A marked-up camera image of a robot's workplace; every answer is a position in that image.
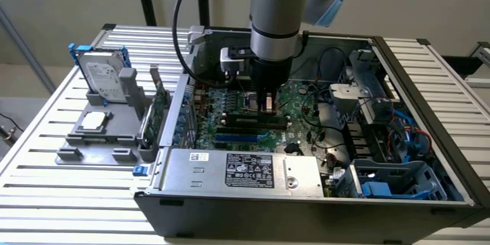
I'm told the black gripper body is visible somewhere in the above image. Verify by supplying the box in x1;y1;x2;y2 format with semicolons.
251;57;295;95

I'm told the black RAM slot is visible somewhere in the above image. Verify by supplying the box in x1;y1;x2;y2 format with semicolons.
221;122;289;131
223;112;268;122

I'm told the blue expansion slot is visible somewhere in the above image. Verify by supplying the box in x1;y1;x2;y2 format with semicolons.
213;133;259;144

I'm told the CPU socket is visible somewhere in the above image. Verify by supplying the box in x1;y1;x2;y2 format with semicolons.
237;90;263;110

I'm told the green motherboard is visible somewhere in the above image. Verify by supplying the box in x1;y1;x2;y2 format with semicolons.
191;79;331;161

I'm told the silver power supply unit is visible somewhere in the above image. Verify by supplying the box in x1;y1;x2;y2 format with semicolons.
158;148;325;198

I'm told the grey disk bay cage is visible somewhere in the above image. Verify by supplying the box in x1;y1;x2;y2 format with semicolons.
345;49;400;125

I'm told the green graphics card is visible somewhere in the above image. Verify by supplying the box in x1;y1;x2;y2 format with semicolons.
137;63;170;147

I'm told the black open PC case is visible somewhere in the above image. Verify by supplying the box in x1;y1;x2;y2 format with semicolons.
133;25;490;239

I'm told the blue disk bay tray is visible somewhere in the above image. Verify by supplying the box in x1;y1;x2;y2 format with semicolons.
345;158;448;200

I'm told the grey parts rack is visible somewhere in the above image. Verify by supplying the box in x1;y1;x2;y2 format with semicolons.
54;68;169;166

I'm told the CPU with silver lid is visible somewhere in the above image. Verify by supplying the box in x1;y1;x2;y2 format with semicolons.
80;112;105;129

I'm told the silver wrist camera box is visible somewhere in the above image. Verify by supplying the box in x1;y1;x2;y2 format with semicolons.
219;47;253;74

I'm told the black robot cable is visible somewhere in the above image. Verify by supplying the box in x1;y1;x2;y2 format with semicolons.
170;0;235;88

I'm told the red wire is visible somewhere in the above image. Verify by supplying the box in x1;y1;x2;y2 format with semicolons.
384;124;434;161

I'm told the hard disk in blue bracket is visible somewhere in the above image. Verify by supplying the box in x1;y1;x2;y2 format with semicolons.
66;43;132;104

